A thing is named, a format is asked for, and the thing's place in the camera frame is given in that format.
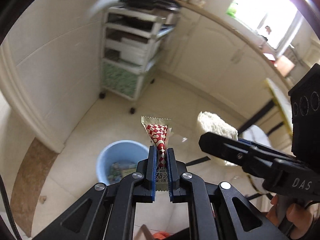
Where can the red checkered ketchup packet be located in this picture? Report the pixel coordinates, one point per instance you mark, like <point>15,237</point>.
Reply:
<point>159,130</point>

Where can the red basin in sink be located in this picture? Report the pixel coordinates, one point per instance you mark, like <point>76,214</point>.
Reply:
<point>270,57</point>

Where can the wooden cutting board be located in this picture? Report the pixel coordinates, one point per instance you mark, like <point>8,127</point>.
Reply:
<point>284,65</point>

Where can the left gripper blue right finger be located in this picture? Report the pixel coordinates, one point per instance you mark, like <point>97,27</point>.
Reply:
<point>173,175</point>

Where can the person's right hand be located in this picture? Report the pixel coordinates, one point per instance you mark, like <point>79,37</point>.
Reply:
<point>305,225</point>

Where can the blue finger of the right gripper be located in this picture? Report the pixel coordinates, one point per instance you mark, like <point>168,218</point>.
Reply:
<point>256,144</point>
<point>252,159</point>

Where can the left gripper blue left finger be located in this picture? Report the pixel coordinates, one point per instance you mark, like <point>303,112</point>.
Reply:
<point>151,172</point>

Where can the blue plastic trash bin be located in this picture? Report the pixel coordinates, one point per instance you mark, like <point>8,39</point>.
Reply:
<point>123,152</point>

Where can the green dish soap bottle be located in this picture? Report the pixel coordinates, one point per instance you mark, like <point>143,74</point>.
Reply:
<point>231,11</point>

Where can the white rolling storage cart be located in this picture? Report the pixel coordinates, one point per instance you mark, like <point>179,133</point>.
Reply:
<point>132,45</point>

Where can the cream lower kitchen cabinets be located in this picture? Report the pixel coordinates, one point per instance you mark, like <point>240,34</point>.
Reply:
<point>214,59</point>

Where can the round white marble table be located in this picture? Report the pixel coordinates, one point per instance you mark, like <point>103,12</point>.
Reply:
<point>252,132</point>

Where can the orange slipper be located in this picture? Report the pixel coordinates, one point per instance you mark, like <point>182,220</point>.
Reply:
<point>160,235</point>

